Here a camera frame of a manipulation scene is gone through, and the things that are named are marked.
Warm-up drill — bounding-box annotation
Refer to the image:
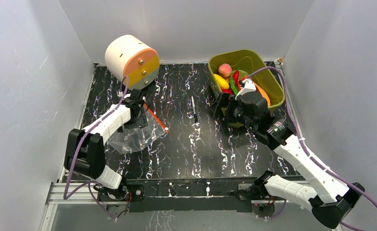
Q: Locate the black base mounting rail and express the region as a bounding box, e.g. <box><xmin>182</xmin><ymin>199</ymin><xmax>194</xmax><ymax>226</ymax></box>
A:
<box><xmin>94</xmin><ymin>175</ymin><xmax>310</xmax><ymax>214</ymax></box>

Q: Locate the yellow mango toy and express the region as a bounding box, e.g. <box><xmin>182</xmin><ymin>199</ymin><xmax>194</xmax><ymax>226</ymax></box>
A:
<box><xmin>213</xmin><ymin>74</ymin><xmax>230</xmax><ymax>90</ymax></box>

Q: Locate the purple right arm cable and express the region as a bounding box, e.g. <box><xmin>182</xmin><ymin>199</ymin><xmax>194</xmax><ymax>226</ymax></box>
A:
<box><xmin>244</xmin><ymin>66</ymin><xmax>377</xmax><ymax>231</ymax></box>

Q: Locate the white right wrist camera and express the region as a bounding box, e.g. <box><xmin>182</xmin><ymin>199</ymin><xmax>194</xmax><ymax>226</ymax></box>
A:
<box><xmin>235</xmin><ymin>78</ymin><xmax>257</xmax><ymax>100</ymax></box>

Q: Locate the clear zip top bag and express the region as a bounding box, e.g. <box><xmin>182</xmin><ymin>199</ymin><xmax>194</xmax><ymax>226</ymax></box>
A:
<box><xmin>108</xmin><ymin>104</ymin><xmax>169</xmax><ymax>154</ymax></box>

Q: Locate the black and white pen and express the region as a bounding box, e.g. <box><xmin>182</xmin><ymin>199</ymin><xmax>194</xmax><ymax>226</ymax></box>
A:
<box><xmin>191</xmin><ymin>96</ymin><xmax>198</xmax><ymax>124</ymax></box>

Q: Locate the green chili pepper toy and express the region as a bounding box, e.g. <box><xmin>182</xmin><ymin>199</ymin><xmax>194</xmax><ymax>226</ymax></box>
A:
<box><xmin>229</xmin><ymin>77</ymin><xmax>239</xmax><ymax>95</ymax></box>

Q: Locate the red bell pepper toy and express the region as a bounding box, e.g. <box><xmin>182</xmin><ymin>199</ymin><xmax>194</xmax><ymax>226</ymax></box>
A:
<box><xmin>221</xmin><ymin>89</ymin><xmax>233</xmax><ymax>94</ymax></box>

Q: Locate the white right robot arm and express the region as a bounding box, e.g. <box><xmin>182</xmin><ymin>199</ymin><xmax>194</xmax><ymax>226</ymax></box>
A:
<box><xmin>210</xmin><ymin>91</ymin><xmax>364</xmax><ymax>229</ymax></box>

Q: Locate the red chili pepper toy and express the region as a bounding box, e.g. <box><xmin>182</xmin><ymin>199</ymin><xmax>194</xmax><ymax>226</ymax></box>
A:
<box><xmin>232</xmin><ymin>70</ymin><xmax>239</xmax><ymax>87</ymax></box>

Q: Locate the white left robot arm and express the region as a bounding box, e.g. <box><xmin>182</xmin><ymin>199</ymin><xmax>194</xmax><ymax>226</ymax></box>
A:
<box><xmin>64</xmin><ymin>89</ymin><xmax>147</xmax><ymax>200</ymax></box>

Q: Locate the orange brown papaya slice toy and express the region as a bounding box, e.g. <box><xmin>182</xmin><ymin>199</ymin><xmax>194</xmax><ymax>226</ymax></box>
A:
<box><xmin>253</xmin><ymin>82</ymin><xmax>271</xmax><ymax>107</ymax></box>

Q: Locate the olive green plastic bin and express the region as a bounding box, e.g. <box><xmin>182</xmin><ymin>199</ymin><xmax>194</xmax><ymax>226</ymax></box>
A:
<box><xmin>207</xmin><ymin>49</ymin><xmax>286</xmax><ymax>128</ymax></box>

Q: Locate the round white drawer cabinet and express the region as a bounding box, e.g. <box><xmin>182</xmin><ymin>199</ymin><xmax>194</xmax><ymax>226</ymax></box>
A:
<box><xmin>104</xmin><ymin>35</ymin><xmax>160</xmax><ymax>90</ymax></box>

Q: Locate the pink peach toy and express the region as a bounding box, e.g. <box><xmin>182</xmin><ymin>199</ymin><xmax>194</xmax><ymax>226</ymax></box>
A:
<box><xmin>218</xmin><ymin>64</ymin><xmax>232</xmax><ymax>78</ymax></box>

